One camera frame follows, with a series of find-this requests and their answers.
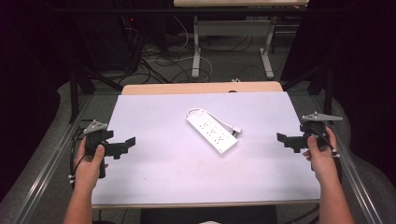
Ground black computer case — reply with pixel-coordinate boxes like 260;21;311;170
76;13;143;72

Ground black metal stand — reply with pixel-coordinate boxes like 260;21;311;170
280;60;336;117
68;60;124;124

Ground white floor cable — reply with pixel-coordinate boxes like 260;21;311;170
145;15;215;84

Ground person's right hand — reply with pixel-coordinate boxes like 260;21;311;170
303;126;339;188

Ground white desk with metal legs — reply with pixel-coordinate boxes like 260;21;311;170
173;0;310;80

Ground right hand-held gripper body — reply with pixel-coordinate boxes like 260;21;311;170
299;111;344;149

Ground white power strip cable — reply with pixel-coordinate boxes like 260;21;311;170
186;107;244;137

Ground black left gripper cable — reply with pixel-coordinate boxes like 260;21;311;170
68;126;95;189

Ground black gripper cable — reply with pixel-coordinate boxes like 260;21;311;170
309;126;344;185
68;126;95;189

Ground black floor cables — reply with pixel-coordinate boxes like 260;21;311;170
118;17;255;86

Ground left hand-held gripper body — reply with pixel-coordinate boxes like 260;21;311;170
82;119;115;180

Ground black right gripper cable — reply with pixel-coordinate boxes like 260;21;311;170
309;126;344;185

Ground wooden table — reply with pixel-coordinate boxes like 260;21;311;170
91;80;322;210

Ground aluminium rail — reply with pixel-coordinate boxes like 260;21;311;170
306;92;385;224
11;94;93;224

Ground white power strip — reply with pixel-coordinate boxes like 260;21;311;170
186;111;239;157

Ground white table sheet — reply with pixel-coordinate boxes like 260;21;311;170
92;91;322;206

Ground person's left hand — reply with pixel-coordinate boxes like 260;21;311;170
73;136;107;195

